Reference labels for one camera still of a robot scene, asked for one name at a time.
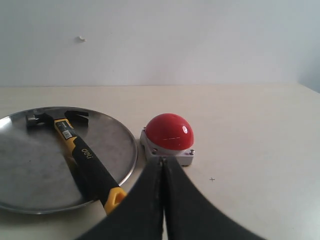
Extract round stainless steel plate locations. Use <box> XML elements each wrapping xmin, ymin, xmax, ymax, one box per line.
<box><xmin>0</xmin><ymin>107</ymin><xmax>138</xmax><ymax>215</ymax></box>

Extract red dome push button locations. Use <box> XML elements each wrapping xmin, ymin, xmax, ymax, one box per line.
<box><xmin>139</xmin><ymin>113</ymin><xmax>195</xmax><ymax>166</ymax></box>

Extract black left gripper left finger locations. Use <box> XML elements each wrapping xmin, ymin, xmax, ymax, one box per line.
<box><xmin>78</xmin><ymin>157</ymin><xmax>164</xmax><ymax>240</ymax></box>

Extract black yellow claw hammer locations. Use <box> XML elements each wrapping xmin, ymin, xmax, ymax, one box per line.
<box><xmin>25</xmin><ymin>109</ymin><xmax>127</xmax><ymax>215</ymax></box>

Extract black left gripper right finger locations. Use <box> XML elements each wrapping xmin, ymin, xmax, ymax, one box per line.
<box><xmin>162</xmin><ymin>157</ymin><xmax>263</xmax><ymax>240</ymax></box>

